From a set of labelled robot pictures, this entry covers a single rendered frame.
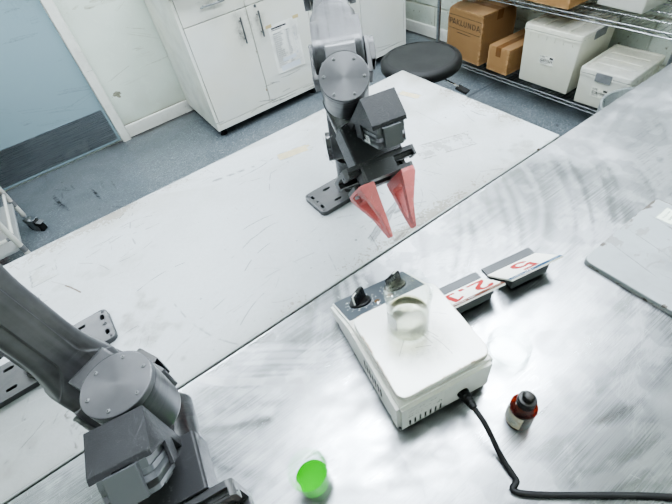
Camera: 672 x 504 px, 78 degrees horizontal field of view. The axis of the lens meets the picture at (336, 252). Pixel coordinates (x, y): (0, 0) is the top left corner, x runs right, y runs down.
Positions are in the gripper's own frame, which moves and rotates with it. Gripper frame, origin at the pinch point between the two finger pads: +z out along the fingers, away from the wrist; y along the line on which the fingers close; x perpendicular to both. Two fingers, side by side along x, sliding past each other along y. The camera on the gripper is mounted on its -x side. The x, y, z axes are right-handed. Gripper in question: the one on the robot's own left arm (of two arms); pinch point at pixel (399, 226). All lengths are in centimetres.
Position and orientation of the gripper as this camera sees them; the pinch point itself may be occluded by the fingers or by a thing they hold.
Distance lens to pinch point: 56.0
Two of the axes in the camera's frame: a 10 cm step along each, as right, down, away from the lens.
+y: 9.1, -3.8, 1.8
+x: -1.5, 1.1, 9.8
